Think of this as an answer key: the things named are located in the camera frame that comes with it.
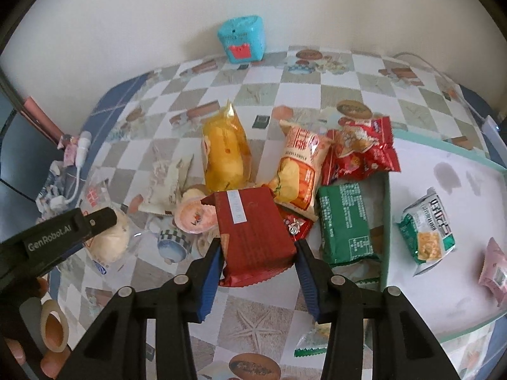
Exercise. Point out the pink bar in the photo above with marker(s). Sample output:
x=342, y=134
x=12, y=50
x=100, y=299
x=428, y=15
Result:
x=39, y=116

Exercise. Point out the checkered tablecloth with blue border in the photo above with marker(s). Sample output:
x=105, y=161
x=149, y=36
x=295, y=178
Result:
x=253, y=83

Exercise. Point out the green white cracker packet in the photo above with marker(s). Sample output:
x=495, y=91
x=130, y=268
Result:
x=426, y=225

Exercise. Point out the tape roll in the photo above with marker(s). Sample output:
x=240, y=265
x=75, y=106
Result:
x=49, y=304

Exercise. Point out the crumpled printed packet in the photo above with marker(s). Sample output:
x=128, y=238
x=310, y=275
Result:
x=51, y=202

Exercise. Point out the yellow snack packet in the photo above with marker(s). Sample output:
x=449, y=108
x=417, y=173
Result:
x=225, y=150

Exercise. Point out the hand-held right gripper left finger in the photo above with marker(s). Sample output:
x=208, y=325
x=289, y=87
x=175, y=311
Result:
x=210, y=275

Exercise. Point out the pink jelly cup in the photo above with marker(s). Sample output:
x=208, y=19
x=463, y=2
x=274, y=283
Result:
x=192, y=217

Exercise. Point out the pink snack packet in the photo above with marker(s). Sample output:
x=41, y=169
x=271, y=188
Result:
x=495, y=269

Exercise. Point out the clear bag with bun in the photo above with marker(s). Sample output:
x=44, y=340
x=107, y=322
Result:
x=109, y=241

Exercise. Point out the blue cube box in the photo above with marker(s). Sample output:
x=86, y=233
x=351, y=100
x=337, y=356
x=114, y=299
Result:
x=240, y=35

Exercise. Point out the dark red snack packet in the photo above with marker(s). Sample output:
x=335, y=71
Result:
x=253, y=237

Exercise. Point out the red peanut packet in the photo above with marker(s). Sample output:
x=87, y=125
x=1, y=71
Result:
x=364, y=150

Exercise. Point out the small pink figure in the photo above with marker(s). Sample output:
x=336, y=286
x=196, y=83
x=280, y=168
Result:
x=70, y=148

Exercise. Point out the large green snack packet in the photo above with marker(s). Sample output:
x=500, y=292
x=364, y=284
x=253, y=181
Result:
x=344, y=221

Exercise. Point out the orange white chips packet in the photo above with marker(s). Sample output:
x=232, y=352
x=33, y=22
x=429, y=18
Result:
x=299, y=170

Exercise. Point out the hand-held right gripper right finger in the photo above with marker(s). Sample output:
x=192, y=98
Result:
x=307, y=281

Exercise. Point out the teal-edged pink tray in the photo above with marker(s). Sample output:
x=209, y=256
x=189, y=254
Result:
x=435, y=297

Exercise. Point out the small red snack packet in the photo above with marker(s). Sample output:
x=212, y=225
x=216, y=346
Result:
x=295, y=225

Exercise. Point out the person's left hand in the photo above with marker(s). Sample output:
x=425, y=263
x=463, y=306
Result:
x=51, y=366

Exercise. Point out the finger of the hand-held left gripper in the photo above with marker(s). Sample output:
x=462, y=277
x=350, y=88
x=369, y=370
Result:
x=101, y=219

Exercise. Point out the beige snack packet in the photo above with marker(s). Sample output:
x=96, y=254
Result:
x=164, y=184

